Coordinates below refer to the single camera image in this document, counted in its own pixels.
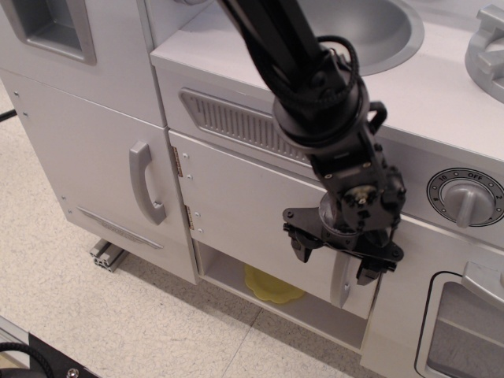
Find grey oven handle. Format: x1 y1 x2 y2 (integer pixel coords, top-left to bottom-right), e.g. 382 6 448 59
461 261 503 309

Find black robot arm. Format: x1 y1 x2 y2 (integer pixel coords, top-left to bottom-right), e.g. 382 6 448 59
221 1 406 285

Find white fridge door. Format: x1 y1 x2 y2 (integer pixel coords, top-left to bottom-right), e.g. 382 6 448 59
1 71 199 284

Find grey stove burner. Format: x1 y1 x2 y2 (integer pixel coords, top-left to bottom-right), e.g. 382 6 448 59
465 4 503 102

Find yellow plastic plate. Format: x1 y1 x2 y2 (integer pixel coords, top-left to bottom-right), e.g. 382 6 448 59
244 265 305 304

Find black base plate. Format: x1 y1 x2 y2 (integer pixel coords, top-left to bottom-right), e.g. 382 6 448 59
28 333 99 378

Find white oven door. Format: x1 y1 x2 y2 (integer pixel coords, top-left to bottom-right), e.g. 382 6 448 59
414 271 503 377

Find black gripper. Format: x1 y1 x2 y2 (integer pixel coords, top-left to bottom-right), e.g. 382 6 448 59
283 208 404 285

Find grey ice dispenser recess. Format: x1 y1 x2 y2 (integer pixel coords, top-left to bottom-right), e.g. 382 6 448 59
1 0 97 65

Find grey timer knob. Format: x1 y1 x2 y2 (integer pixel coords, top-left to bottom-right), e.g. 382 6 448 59
427 168 503 228

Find silver fridge emblem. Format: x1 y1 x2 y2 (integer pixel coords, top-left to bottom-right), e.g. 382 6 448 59
77 206 164 250

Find grey cabinet door handle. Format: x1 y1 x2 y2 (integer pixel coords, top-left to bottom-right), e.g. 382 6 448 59
330 252 359 308

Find silver sink bowl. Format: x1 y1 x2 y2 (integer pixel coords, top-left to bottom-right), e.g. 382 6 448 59
299 0 424 76

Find white cabinet door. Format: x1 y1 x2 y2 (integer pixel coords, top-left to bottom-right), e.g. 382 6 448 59
169 131 376 319

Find aluminium extrusion bar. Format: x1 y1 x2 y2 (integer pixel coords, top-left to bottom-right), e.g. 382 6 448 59
90 239 128 272

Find white toy kitchen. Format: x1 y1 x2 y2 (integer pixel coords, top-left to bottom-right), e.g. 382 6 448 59
1 1 503 377

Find grey fridge door handle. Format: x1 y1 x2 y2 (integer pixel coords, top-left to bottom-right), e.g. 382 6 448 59
128 141 166 225

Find grey vent grille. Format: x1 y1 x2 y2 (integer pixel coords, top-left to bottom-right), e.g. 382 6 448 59
179 88 309 164

